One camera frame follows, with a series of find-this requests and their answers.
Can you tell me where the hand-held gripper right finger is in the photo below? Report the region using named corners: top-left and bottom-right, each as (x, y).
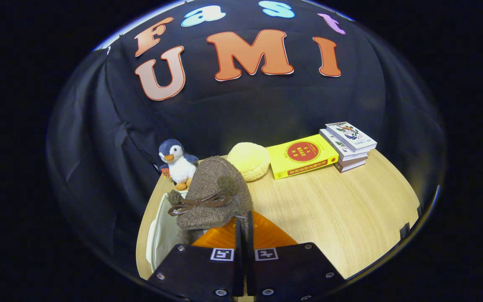
top-left (247, 211), bottom-right (346, 302)

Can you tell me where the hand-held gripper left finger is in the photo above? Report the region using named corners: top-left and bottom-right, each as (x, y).
top-left (147, 218), bottom-right (245, 302)

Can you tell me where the beige fabric storage box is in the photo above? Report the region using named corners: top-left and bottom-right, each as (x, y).
top-left (146, 191), bottom-right (192, 273)

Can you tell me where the brown fuzzy shoe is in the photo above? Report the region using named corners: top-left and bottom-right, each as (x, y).
top-left (167, 156), bottom-right (254, 246)

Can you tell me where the penguin plush toy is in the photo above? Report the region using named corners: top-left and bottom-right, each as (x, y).
top-left (158, 139), bottom-right (199, 190)

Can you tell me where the yellow book with red circle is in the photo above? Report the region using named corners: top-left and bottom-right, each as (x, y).
top-left (266, 134), bottom-right (340, 180)

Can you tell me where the yellow round plush cushion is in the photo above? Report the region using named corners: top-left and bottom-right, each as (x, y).
top-left (226, 142), bottom-right (270, 182)

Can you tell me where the thin book with brown spine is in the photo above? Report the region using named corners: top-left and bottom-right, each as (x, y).
top-left (333, 157), bottom-right (368, 173)

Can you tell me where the white book with pale cover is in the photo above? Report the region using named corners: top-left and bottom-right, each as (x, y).
top-left (319, 129), bottom-right (370, 161)

